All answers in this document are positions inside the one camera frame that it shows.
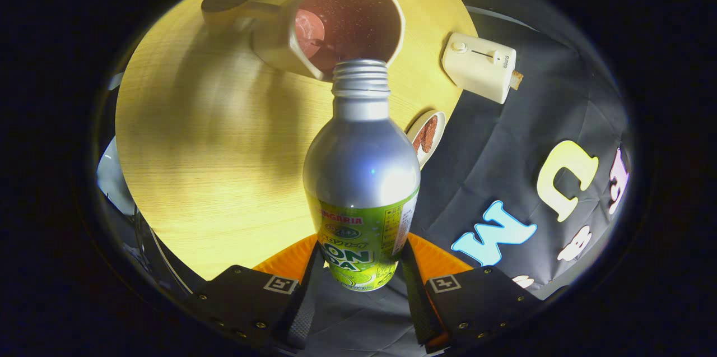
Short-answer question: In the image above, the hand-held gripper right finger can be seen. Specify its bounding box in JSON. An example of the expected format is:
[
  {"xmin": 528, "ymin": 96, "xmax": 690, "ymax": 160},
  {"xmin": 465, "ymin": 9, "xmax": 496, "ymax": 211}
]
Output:
[{"xmin": 401, "ymin": 233, "xmax": 547, "ymax": 355}]

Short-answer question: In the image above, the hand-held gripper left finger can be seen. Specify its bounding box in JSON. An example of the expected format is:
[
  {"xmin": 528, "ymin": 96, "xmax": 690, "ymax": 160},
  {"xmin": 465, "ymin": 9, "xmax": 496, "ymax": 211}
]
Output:
[{"xmin": 185, "ymin": 234, "xmax": 327, "ymax": 353}]

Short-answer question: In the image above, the silver bottle with green label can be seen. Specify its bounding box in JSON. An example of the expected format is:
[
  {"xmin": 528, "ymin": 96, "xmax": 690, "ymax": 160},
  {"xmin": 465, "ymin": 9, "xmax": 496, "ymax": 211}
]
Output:
[{"xmin": 303, "ymin": 59, "xmax": 421, "ymax": 293}]

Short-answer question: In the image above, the beige cup with handle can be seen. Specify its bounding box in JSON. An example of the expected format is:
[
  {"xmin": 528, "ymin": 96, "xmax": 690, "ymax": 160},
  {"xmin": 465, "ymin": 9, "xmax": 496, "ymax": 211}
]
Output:
[{"xmin": 201, "ymin": 0, "xmax": 406, "ymax": 82}]

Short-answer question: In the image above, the round wooden table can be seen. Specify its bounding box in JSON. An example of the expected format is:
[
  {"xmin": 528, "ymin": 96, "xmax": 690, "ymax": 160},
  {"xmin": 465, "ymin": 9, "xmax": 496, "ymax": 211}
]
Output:
[{"xmin": 115, "ymin": 0, "xmax": 479, "ymax": 282}]

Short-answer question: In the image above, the small white plate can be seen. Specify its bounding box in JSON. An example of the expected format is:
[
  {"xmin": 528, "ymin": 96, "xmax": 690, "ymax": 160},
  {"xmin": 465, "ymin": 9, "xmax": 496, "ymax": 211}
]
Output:
[{"xmin": 406, "ymin": 110, "xmax": 447, "ymax": 170}]

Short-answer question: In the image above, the cream toaster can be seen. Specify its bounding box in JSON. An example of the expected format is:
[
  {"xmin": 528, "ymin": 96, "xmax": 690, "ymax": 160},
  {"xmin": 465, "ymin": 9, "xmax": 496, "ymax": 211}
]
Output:
[{"xmin": 441, "ymin": 32, "xmax": 519, "ymax": 105}]

